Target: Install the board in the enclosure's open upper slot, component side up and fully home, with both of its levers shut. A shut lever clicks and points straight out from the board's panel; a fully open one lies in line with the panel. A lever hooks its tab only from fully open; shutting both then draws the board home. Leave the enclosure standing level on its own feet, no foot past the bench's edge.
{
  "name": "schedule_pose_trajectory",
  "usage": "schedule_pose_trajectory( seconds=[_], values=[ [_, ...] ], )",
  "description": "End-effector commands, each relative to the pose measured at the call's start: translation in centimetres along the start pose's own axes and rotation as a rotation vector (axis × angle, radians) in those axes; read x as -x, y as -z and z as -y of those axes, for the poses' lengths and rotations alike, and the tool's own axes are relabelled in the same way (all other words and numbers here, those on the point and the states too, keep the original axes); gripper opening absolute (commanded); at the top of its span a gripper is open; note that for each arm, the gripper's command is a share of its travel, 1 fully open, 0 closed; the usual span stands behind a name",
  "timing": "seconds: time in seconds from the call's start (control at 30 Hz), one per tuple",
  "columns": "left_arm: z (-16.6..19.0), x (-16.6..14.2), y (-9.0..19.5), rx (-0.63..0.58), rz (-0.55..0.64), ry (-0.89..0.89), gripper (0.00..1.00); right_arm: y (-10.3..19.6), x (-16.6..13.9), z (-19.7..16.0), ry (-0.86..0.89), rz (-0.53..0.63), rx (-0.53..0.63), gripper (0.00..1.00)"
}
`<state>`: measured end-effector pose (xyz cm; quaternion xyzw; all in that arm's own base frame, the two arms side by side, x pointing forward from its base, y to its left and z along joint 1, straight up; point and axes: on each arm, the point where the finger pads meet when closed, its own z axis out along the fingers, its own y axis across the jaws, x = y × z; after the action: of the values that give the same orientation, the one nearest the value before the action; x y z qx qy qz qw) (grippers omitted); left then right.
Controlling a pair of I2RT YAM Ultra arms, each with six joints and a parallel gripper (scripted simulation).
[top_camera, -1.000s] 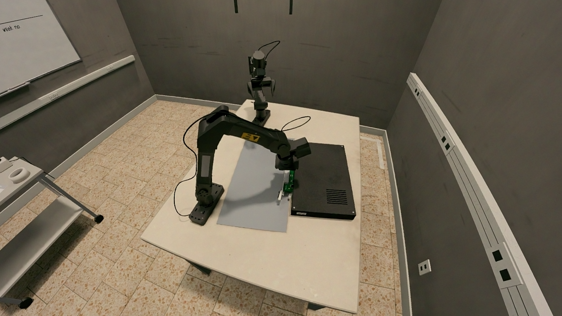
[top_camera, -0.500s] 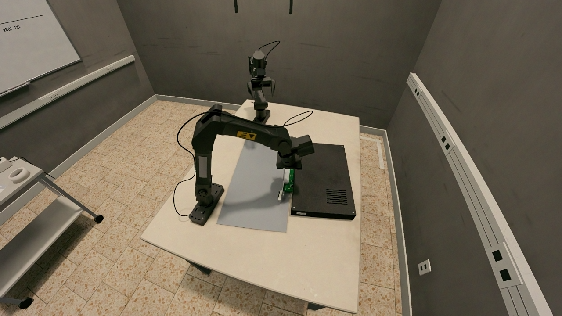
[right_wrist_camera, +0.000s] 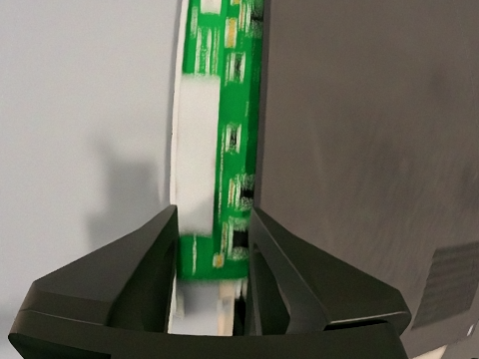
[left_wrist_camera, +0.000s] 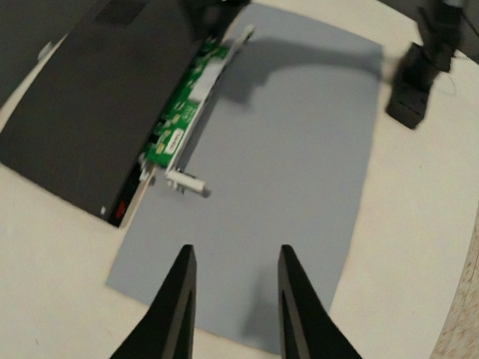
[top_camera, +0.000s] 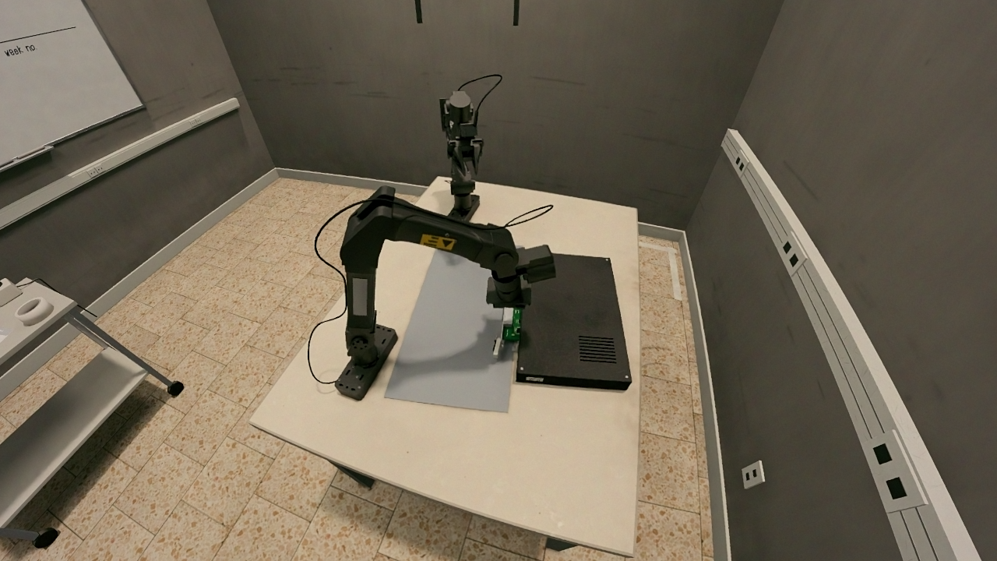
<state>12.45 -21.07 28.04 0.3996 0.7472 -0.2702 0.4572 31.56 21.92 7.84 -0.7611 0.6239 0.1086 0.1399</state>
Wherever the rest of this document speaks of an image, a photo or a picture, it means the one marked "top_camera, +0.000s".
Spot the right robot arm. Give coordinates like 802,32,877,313
334,185,556,397

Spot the grey flat mat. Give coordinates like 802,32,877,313
384,249,514,413

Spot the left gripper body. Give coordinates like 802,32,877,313
447,123,484,162

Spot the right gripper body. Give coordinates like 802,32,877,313
486,276,532,309

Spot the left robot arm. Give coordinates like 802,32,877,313
439,90,480,221

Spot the green circuit board with grey panel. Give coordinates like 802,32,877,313
493,309,521,358

